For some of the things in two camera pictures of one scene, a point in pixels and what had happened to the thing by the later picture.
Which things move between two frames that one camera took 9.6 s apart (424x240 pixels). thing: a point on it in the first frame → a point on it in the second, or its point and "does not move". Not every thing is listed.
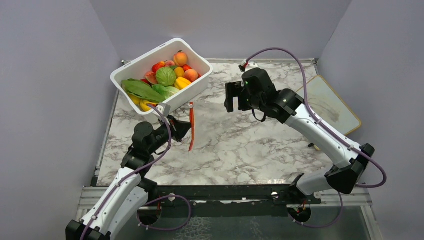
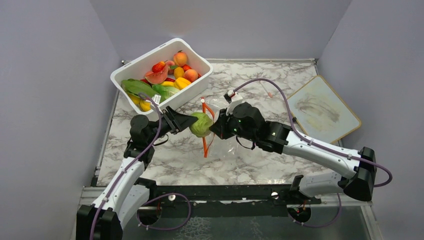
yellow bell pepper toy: x=181 y=83 does not move
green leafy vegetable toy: x=141 y=90 does not move
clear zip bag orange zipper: x=191 y=104 → x=224 y=155
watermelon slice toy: x=151 y=77 does not move
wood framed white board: x=329 y=108 does not move
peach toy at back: x=180 y=58 does not move
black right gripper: x=234 y=89 → x=220 y=127
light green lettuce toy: x=166 y=91 does not move
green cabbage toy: x=165 y=76 → x=201 y=128
